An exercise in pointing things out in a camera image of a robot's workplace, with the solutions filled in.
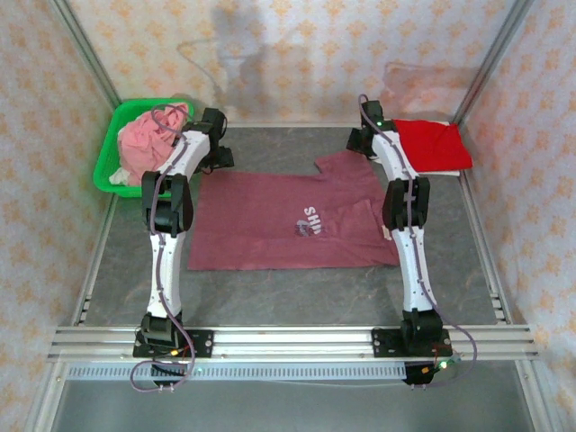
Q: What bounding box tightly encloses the maroon printed t-shirt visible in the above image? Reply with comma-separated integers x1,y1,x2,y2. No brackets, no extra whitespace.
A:
186,150,401,272

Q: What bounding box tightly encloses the red folded t-shirt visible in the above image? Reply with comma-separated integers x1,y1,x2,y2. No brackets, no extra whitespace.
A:
391,118,474,173

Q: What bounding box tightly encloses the pink t-shirt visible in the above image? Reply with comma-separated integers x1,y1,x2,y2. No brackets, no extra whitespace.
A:
116,102,190,186

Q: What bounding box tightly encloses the white folded t-shirt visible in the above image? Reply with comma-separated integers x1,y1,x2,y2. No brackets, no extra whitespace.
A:
411,119,463,177

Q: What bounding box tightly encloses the white crumpled cloth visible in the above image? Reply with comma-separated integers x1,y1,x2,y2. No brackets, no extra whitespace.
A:
107,166,132,186

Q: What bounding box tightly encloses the green plastic basket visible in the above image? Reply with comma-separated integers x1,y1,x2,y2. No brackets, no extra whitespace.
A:
92,97,196,199

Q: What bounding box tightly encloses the black base connector block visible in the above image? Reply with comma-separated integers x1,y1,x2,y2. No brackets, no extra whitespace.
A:
150,362,190,392
403,359,436,391

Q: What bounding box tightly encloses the aluminium back rail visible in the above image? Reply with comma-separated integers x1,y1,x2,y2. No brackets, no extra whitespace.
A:
224,120,361,130

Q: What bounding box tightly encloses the aluminium frame post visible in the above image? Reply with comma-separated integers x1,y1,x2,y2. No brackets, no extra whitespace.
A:
49,0,122,107
454,0,535,125

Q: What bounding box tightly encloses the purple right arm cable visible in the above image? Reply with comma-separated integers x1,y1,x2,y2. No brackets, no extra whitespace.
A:
356,93,479,389

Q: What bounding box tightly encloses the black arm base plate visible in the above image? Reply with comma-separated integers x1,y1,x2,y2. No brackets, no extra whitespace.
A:
371,327,453,360
132,329,214,360

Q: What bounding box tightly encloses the aluminium mounting rail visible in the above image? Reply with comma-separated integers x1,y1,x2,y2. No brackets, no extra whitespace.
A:
47,326,540,364

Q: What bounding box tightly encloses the grey slotted cable duct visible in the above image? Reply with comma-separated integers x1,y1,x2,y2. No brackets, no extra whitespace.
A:
67,363,409,383

